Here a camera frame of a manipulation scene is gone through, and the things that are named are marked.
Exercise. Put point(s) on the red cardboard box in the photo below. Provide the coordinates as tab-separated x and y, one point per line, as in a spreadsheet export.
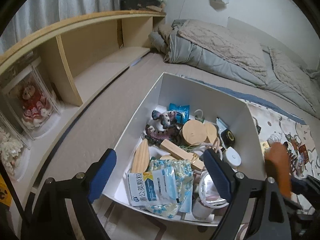
303	151

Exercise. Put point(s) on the white cardboard storage box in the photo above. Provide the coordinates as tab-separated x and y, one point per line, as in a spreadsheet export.
200	92

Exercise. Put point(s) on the white round light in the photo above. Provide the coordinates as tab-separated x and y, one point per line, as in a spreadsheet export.
232	157

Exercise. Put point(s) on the striped white fluffy toy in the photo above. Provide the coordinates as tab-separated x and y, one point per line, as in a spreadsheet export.
276	137

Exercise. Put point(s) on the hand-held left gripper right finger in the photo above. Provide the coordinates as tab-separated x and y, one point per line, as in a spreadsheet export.
217	172

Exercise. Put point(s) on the grey crochet doll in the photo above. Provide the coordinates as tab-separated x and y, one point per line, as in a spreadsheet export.
166	118

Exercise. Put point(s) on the teal snack packet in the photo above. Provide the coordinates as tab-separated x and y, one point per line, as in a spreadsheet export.
179	109

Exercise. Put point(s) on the wooden shelf unit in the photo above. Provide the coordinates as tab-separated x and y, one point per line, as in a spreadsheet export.
95	42

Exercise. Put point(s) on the purple crochet doll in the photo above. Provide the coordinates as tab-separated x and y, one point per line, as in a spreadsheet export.
160	136

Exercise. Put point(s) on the white doll in clear case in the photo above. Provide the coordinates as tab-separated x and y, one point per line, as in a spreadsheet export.
10	152

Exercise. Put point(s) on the dark plush toy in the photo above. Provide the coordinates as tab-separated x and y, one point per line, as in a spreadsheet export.
140	1

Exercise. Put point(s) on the printed cartoon blanket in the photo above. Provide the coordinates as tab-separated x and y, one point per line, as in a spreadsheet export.
272	120

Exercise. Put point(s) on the black tape roll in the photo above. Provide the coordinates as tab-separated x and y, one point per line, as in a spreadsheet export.
228	137

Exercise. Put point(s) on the oval wooden board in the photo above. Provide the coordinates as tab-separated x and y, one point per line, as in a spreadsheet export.
140	158

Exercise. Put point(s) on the blue white medicine packet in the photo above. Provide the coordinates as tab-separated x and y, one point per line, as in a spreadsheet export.
152	185

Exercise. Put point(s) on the small yellow box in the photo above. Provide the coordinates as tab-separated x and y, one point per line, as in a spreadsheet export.
264	145

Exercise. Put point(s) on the grey duvet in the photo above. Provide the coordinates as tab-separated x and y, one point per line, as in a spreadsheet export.
200	61

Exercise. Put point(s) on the round wooden disc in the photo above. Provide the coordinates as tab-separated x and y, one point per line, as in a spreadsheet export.
213	132

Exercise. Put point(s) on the round wooden block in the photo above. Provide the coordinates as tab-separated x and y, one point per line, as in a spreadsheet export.
193	133

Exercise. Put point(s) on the red doll in clear case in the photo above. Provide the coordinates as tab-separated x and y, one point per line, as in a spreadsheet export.
32	105

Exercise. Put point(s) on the long wooden block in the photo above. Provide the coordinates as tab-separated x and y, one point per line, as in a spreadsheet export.
178	152

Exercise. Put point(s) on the person's right hand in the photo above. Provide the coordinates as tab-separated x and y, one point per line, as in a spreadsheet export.
277	165

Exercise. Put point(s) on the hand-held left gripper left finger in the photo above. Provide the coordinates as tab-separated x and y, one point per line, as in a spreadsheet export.
102	177

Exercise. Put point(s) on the floral fabric pouch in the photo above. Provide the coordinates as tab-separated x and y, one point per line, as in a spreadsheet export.
184	177

